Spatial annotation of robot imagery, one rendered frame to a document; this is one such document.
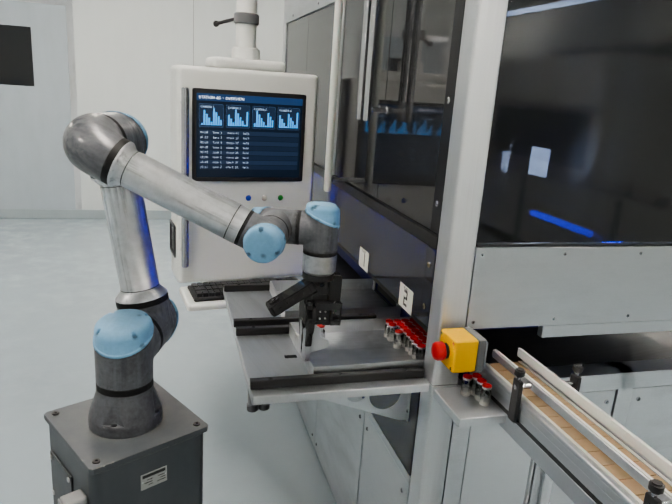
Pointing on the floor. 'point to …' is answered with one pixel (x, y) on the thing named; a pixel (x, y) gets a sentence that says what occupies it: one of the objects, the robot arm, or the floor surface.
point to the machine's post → (457, 230)
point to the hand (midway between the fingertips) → (303, 355)
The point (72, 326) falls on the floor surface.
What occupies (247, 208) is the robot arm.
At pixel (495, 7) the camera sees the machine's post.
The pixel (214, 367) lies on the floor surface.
